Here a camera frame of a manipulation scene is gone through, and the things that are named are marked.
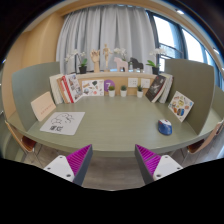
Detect wooden hand model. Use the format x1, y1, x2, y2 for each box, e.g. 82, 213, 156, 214
90, 50, 100, 73

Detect green desk partition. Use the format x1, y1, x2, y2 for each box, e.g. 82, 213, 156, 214
12, 62, 60, 131
165, 59, 215, 134

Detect right green desk partition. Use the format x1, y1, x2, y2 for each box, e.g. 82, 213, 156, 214
165, 59, 215, 134

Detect wooden horse figure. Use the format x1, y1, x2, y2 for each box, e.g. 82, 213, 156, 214
114, 57, 128, 72

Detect white sticker picture card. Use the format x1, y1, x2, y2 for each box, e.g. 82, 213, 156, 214
82, 79, 104, 96

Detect small potted plant left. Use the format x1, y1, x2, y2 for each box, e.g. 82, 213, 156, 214
108, 85, 115, 97

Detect small potted plant middle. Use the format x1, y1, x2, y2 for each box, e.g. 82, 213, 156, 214
120, 85, 127, 97

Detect wooden chair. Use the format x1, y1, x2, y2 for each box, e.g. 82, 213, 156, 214
187, 119, 224, 155
5, 122, 40, 163

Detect white leaning books right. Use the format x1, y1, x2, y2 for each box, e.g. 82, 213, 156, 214
159, 73, 173, 103

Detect colourful illustrated book right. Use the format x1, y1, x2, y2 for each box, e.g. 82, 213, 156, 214
168, 91, 194, 122

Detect grey curtain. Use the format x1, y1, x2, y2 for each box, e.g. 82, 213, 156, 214
56, 5, 156, 74

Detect purple round card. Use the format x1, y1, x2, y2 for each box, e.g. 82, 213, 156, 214
104, 79, 115, 92

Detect left wooden chair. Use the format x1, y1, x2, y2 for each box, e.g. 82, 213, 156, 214
5, 122, 40, 163

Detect small potted plant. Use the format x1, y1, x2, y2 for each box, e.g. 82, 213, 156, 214
120, 85, 127, 97
108, 85, 115, 97
137, 85, 143, 98

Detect black horse figure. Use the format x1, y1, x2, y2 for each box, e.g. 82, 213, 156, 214
130, 57, 144, 72

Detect white orchid right pot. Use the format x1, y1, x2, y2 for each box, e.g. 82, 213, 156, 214
146, 48, 166, 75

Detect white orchid left pot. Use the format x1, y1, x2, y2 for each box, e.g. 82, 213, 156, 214
65, 49, 87, 74

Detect right wooden chair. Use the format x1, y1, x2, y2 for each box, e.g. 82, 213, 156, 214
187, 119, 224, 155

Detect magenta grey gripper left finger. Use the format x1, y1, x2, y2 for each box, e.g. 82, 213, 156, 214
44, 145, 93, 186

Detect red white leaning books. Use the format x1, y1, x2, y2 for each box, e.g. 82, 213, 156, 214
49, 73, 83, 104

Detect left green desk partition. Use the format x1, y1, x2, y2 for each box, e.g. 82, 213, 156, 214
12, 62, 60, 131

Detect dark cover leaning book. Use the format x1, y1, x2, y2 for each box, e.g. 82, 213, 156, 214
145, 75, 166, 103

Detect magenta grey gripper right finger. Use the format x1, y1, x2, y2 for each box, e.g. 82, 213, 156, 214
135, 144, 182, 184

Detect small potted plant right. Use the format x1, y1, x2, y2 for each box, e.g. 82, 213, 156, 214
137, 85, 143, 98

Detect white printed mouse pad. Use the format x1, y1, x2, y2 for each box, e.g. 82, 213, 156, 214
40, 112, 85, 136

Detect wooden mannequin figure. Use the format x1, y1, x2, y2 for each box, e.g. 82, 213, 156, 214
103, 44, 112, 71

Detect white orchid pot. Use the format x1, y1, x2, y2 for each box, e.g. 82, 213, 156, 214
65, 49, 87, 74
146, 48, 166, 75

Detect white wall socket panel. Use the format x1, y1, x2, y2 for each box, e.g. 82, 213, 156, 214
128, 78, 151, 88

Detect beige card sign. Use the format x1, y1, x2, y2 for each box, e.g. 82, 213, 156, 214
31, 92, 56, 121

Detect white orchid middle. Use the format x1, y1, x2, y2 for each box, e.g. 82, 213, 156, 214
114, 48, 127, 61

